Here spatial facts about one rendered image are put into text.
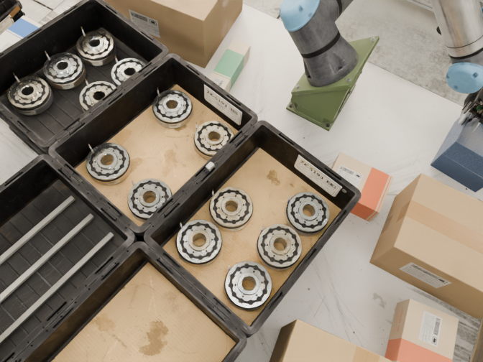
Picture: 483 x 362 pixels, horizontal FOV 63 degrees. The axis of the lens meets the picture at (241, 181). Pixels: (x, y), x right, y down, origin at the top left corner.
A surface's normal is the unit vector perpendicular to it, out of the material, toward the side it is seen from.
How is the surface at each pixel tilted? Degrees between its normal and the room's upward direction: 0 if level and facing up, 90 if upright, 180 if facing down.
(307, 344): 0
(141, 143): 0
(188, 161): 0
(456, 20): 79
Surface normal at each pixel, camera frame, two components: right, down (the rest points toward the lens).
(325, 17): 0.58, 0.19
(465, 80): -0.61, 0.74
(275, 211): 0.07, -0.42
